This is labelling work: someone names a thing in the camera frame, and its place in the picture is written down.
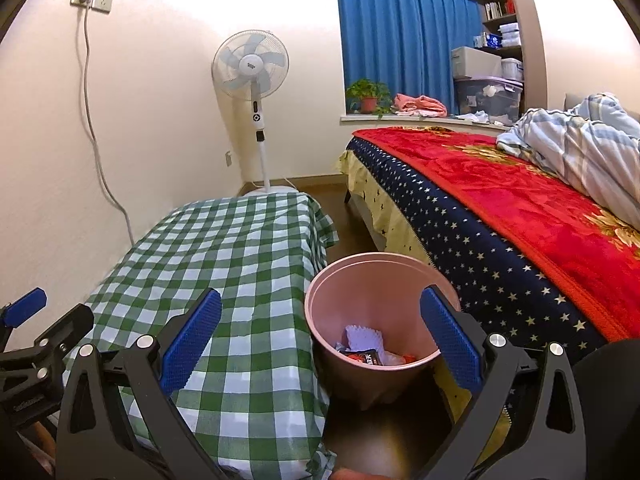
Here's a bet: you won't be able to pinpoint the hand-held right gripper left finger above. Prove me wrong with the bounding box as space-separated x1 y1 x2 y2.
54 287 223 480

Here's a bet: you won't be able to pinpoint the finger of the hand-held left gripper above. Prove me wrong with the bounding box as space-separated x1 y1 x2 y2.
29 304 96 362
0 287 48 347

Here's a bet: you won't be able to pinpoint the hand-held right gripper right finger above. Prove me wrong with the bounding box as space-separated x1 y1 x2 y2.
419 285 587 480

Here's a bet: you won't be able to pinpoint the white paper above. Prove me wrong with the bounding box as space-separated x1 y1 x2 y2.
344 325 384 354

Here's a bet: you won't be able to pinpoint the pink plastic bin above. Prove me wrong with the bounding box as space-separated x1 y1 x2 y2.
304 253 462 411

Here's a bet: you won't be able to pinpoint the green checked tablecloth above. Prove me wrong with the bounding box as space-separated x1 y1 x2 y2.
60 192 340 480

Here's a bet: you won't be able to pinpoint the bed with red blanket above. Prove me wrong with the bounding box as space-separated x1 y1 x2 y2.
337 132 618 456

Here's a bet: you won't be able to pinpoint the bed with star bedding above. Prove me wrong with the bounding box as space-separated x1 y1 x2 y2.
352 126 640 343

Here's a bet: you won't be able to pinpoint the white crumpled cloth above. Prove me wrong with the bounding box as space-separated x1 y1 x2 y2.
452 110 511 126

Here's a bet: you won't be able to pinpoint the white windowsill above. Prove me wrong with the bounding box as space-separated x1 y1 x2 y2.
341 114 521 136

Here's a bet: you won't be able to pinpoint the pink folded clothes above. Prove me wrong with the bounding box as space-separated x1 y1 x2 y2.
393 93 447 117

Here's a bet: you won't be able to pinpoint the clear plastic storage box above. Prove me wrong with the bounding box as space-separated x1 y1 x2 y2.
454 76 523 123

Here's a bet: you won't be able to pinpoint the blue striped quilt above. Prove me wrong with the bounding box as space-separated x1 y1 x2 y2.
496 92 640 211

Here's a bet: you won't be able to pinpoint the potted green plant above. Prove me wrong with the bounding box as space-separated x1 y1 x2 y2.
346 79 393 117

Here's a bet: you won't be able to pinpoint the white cardboard box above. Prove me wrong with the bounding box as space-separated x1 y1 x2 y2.
451 46 502 80

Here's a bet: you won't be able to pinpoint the white standing fan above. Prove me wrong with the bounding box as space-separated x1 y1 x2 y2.
211 30 301 197

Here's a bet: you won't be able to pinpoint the wooden bookshelf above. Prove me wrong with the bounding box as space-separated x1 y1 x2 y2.
475 0 548 113

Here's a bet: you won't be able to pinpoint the blue white packets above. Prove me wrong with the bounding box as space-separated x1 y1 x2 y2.
472 22 521 50

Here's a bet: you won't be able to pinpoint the blue curtain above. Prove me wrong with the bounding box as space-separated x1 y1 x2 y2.
335 0 483 113

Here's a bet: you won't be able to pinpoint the row of books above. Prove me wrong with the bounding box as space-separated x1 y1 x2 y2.
484 0 516 21

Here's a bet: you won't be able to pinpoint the grey wall cable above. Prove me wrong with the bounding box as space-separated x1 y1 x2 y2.
75 0 137 248

